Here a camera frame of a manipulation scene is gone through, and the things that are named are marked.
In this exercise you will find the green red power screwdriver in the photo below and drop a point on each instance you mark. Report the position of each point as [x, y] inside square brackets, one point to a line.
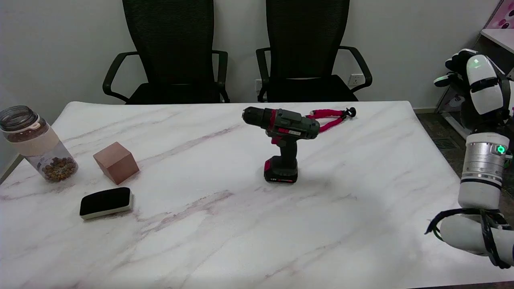
[290, 122]

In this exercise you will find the black mesh office chair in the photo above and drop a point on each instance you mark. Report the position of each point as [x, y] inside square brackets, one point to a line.
[170, 48]
[307, 44]

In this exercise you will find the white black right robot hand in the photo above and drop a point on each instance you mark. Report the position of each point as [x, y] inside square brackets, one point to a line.
[484, 86]

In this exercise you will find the white desk with cartoon panel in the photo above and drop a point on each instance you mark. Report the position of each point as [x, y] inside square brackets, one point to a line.
[500, 37]

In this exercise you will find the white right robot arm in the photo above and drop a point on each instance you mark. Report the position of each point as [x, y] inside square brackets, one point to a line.
[480, 184]

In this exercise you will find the black white board eraser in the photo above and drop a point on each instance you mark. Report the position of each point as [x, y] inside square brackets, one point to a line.
[105, 200]

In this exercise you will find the pink poster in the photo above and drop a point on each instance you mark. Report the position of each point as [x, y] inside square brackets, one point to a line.
[504, 16]

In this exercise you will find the white wall socket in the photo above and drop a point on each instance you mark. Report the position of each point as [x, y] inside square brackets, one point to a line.
[258, 84]
[355, 79]

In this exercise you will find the floor vent grille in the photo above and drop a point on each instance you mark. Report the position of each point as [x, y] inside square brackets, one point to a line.
[445, 143]

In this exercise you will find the clear jar with nuts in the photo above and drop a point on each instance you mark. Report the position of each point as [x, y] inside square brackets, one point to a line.
[38, 146]

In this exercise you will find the copper coloured cube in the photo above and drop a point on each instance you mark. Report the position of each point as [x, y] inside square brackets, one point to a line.
[116, 162]

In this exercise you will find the red flexible mini tripod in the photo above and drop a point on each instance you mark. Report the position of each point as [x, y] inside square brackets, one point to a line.
[330, 114]

